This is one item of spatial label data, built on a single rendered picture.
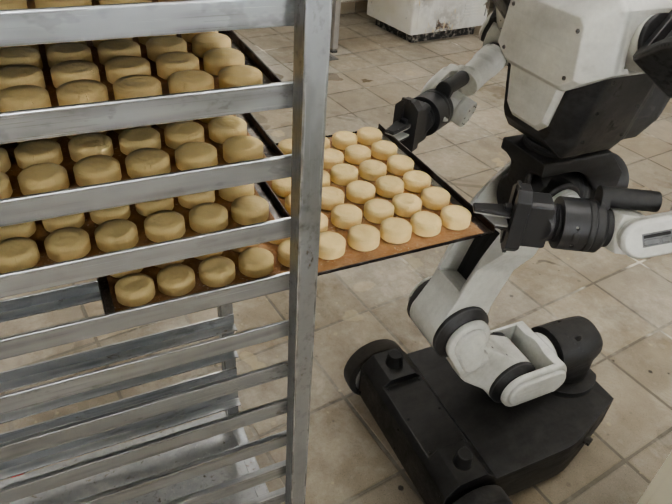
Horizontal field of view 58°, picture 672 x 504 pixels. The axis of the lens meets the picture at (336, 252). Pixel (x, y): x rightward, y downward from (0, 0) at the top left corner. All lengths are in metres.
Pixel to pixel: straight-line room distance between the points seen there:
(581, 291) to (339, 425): 1.18
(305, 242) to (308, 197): 0.07
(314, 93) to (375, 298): 1.68
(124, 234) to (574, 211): 0.68
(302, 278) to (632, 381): 1.65
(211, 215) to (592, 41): 0.66
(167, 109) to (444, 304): 0.87
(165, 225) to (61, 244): 0.12
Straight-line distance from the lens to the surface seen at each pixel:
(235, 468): 1.62
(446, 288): 1.36
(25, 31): 0.62
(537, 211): 1.02
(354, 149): 1.15
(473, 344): 1.38
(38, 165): 0.75
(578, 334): 1.82
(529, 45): 1.18
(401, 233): 0.93
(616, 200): 1.07
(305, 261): 0.78
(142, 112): 0.66
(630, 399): 2.23
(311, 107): 0.67
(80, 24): 0.62
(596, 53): 1.10
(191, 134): 0.79
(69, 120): 0.65
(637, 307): 2.61
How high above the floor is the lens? 1.50
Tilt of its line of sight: 37 degrees down
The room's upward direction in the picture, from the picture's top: 4 degrees clockwise
